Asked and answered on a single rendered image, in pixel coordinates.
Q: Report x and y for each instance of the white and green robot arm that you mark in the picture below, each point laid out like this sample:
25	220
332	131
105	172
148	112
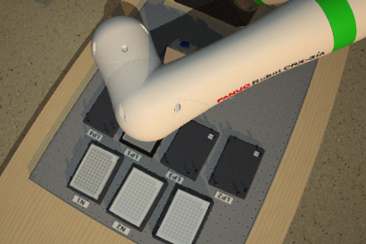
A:
150	100

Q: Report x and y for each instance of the beige button panel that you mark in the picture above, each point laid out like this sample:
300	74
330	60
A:
177	49

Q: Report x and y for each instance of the white label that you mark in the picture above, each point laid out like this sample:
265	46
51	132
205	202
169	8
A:
174	177
132	155
223	197
80	201
94	135

